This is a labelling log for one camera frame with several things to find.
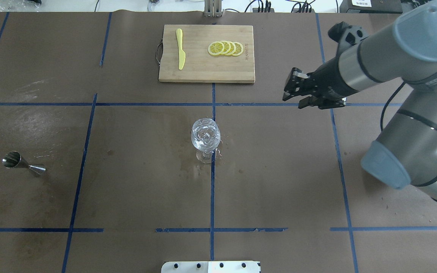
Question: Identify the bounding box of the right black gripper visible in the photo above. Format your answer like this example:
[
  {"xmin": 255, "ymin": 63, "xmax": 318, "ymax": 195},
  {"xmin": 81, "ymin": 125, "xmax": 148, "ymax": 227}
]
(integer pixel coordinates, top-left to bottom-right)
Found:
[{"xmin": 283, "ymin": 59, "xmax": 357, "ymax": 110}]

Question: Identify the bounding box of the steel double jigger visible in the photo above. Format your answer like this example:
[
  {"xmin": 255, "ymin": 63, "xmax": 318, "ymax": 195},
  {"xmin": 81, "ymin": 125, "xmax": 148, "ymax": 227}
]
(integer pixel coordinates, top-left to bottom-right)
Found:
[{"xmin": 2, "ymin": 151, "xmax": 47, "ymax": 177}]

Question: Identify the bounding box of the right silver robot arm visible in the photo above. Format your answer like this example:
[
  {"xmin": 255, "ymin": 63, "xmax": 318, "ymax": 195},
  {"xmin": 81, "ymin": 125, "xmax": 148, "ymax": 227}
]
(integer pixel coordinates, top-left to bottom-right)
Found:
[{"xmin": 282, "ymin": 0, "xmax": 437, "ymax": 202}]

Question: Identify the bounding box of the clear wine glass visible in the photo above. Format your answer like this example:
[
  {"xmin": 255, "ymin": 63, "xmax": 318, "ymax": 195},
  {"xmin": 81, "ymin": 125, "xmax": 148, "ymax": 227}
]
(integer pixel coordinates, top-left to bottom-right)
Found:
[{"xmin": 191, "ymin": 118, "xmax": 221, "ymax": 164}]

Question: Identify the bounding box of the lemon slice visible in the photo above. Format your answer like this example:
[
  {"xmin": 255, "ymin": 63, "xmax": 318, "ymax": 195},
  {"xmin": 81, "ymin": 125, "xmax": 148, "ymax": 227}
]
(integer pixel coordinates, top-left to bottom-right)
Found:
[
  {"xmin": 225, "ymin": 41, "xmax": 236, "ymax": 56},
  {"xmin": 207, "ymin": 41, "xmax": 225, "ymax": 56},
  {"xmin": 232, "ymin": 42, "xmax": 244, "ymax": 56},
  {"xmin": 220, "ymin": 41, "xmax": 232, "ymax": 55}
]

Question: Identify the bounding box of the black box with label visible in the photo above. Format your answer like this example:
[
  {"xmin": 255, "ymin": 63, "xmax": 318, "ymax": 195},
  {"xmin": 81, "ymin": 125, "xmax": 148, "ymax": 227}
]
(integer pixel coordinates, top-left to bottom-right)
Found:
[{"xmin": 339, "ymin": 0, "xmax": 403, "ymax": 14}]

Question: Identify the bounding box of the bamboo cutting board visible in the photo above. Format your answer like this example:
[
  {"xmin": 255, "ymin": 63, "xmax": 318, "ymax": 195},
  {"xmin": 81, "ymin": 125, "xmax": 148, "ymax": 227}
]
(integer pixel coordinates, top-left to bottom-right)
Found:
[{"xmin": 158, "ymin": 24, "xmax": 256, "ymax": 84}]

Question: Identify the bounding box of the yellow plastic knife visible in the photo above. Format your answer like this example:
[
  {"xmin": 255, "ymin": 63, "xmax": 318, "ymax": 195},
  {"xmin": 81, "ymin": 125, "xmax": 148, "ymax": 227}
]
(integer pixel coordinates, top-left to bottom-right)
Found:
[{"xmin": 176, "ymin": 28, "xmax": 186, "ymax": 70}]

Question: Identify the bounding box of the aluminium frame post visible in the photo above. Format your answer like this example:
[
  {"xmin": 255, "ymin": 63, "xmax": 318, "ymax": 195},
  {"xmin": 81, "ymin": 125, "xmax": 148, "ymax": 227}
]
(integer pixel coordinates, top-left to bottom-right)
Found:
[{"xmin": 204, "ymin": 0, "xmax": 223, "ymax": 17}]

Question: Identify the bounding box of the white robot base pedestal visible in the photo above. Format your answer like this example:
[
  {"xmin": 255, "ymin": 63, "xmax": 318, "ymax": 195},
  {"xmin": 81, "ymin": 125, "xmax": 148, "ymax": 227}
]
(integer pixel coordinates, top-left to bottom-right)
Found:
[{"xmin": 161, "ymin": 260, "xmax": 261, "ymax": 273}]

